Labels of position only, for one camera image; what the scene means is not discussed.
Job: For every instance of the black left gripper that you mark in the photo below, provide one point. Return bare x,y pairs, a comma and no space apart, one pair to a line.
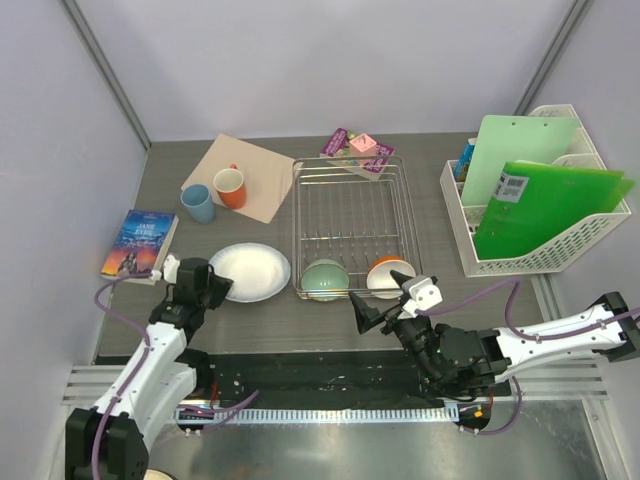
221,285

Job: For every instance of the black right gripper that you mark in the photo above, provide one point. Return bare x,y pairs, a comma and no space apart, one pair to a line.
367,316

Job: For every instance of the metal wire dish rack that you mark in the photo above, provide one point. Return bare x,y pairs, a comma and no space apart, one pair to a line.
347,213

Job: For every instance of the blue plastic cup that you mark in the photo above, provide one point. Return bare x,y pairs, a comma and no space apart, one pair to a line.
198,202

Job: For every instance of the orange ceramic mug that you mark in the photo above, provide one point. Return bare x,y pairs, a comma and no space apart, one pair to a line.
230,186

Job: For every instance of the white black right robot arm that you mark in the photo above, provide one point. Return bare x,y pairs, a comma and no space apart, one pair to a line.
462,365

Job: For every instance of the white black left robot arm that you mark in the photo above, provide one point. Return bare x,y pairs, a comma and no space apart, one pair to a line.
113,438

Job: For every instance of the orange white ceramic bowl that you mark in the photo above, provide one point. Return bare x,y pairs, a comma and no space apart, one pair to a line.
379,280

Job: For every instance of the green ceramic bowl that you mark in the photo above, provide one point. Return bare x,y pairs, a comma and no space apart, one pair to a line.
325,280

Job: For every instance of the blue Jane Eyre book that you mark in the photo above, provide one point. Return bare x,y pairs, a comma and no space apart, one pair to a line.
141,246

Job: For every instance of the pink cube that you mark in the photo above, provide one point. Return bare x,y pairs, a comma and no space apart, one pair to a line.
362,145

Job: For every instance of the purple paperback book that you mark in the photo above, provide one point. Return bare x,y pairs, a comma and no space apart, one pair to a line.
336,150

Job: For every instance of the blue white carton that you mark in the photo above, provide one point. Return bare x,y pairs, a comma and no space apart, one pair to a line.
461,168

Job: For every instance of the white plastic file organizer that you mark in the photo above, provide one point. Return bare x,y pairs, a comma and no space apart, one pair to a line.
559,252

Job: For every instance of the bright green plastic folder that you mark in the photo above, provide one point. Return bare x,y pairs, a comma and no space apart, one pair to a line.
535,202

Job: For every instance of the cream round plate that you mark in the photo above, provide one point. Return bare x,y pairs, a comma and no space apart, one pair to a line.
152,474

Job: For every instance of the light green clipboard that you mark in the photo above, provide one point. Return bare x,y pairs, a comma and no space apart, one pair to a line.
503,139

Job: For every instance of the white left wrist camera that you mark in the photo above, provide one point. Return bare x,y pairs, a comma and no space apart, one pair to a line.
168,271

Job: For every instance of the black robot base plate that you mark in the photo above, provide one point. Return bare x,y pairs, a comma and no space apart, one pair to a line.
375,379

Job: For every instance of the white slotted cable duct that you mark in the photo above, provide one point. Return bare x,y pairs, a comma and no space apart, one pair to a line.
449,413

